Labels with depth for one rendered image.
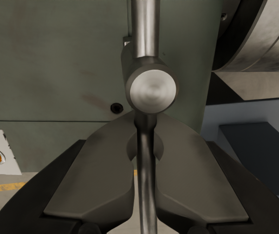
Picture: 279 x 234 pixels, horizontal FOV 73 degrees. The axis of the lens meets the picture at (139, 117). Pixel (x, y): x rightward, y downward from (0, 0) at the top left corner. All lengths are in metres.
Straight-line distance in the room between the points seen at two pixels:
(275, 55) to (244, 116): 0.60
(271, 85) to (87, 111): 1.68
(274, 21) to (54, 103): 0.25
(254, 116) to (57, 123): 0.79
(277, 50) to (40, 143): 0.31
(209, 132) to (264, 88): 1.00
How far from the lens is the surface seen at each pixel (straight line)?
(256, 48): 0.27
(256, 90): 1.77
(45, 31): 0.21
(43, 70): 0.22
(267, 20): 0.25
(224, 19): 0.29
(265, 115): 0.92
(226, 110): 0.84
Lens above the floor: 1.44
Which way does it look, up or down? 61 degrees down
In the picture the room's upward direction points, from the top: 175 degrees counter-clockwise
